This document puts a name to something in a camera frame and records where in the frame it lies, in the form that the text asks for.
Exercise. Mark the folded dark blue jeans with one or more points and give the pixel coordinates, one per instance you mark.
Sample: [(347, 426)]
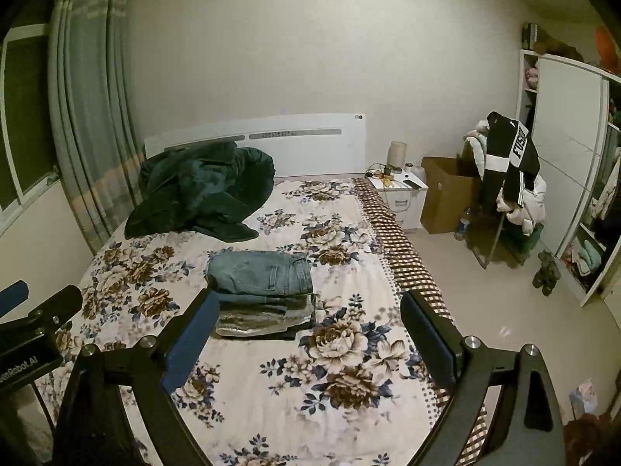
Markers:
[(271, 300)]

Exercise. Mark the grey striped curtain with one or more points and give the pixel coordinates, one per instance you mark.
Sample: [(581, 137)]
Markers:
[(92, 107)]

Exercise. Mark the orange bag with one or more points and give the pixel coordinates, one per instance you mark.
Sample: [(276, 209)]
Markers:
[(609, 46)]

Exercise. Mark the brown cardboard box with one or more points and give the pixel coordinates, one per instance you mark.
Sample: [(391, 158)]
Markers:
[(446, 194)]

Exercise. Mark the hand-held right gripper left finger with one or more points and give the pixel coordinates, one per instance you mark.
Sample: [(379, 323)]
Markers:
[(191, 344)]

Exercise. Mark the folded grey patterned pants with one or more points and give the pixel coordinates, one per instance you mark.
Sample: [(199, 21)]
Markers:
[(262, 321)]

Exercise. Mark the white nightstand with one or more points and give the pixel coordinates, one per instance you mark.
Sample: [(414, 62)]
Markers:
[(405, 204)]

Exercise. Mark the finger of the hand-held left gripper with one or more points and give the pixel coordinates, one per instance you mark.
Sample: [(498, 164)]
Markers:
[(53, 306), (13, 292)]

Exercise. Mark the black and white jacket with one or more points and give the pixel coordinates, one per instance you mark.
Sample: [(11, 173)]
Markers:
[(504, 155)]

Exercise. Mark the plastic water bottle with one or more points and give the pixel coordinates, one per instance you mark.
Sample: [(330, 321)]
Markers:
[(463, 225)]

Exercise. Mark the folded light blue jeans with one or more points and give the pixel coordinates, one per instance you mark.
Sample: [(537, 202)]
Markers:
[(257, 272)]

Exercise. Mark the bed with floral sheet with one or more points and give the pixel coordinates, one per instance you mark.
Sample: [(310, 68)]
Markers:
[(291, 374)]

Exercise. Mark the white framed window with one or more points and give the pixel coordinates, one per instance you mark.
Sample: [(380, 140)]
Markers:
[(24, 121)]

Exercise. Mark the white plastic jar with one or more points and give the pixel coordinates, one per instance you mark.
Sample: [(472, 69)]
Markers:
[(419, 173)]

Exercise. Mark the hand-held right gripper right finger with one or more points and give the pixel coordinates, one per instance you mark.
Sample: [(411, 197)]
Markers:
[(429, 337)]

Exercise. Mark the white headboard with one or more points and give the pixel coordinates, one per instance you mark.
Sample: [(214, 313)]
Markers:
[(310, 148)]

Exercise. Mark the white puffy jacket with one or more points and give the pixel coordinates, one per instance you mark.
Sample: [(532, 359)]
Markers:
[(531, 204)]

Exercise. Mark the dark brown cloth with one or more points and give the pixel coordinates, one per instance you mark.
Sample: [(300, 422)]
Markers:
[(594, 441)]

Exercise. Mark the chair with piled clothes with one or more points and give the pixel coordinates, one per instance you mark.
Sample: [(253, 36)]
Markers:
[(485, 233)]

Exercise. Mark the pale pink and white garment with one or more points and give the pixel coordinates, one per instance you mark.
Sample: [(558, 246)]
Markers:
[(478, 141)]

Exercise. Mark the beige table lamp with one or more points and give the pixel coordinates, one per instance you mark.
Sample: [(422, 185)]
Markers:
[(397, 155)]

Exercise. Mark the white wardrobe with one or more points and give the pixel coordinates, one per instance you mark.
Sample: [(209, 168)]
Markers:
[(567, 155)]

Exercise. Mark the green storage basket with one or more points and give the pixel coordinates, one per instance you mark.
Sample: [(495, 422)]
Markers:
[(526, 245)]

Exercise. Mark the dark plush toy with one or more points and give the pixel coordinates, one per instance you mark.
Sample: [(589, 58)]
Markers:
[(547, 272)]

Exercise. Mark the dark green quilt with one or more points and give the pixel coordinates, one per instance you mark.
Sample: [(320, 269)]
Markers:
[(194, 189)]

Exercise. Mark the pink patterned bag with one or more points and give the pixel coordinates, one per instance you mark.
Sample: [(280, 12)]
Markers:
[(582, 398)]

